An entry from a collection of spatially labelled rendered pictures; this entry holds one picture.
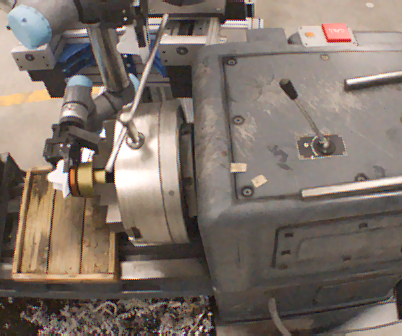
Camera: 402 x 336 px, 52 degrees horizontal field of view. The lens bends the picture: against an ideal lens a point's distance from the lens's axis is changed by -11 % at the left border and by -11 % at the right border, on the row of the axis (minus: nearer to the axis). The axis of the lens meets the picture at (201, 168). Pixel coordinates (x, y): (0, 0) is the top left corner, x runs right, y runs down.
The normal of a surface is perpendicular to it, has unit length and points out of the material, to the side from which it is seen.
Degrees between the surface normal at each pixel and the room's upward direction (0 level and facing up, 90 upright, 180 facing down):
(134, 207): 56
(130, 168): 29
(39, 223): 0
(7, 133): 0
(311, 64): 0
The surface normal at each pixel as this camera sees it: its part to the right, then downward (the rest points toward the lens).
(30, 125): -0.10, -0.55
